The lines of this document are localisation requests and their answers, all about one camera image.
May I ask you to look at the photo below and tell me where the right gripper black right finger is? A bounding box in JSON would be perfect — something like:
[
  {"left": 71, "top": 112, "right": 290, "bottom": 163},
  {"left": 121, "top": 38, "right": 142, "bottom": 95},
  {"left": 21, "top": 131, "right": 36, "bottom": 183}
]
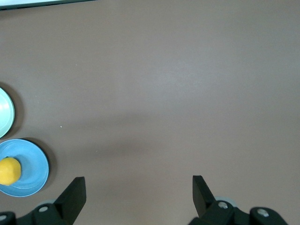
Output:
[{"left": 188, "top": 175, "right": 288, "bottom": 225}]

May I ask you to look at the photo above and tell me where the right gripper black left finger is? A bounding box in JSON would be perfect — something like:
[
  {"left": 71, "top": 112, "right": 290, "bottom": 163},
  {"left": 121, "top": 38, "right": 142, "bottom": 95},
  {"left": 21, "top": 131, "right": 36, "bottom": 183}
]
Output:
[{"left": 14, "top": 176, "right": 87, "bottom": 225}]

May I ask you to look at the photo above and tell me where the yellow lemon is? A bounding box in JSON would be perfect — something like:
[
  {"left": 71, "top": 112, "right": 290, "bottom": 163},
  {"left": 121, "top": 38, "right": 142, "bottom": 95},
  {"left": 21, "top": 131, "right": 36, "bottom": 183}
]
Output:
[{"left": 0, "top": 157, "right": 22, "bottom": 186}]

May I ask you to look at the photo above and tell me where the blue plate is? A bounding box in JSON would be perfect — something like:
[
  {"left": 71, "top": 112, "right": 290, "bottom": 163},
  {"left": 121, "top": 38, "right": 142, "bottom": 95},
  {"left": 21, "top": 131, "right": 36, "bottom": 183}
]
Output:
[{"left": 0, "top": 138, "right": 50, "bottom": 197}]

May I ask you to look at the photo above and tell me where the light green plate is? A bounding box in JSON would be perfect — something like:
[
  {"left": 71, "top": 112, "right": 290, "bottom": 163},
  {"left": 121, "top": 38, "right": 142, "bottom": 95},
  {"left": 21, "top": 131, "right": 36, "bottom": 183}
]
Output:
[{"left": 0, "top": 87, "right": 15, "bottom": 139}]

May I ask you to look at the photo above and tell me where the brown table cover cloth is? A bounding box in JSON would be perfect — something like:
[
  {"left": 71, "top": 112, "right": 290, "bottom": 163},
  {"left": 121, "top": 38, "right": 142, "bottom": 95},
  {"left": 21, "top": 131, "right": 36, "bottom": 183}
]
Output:
[{"left": 0, "top": 0, "right": 300, "bottom": 225}]

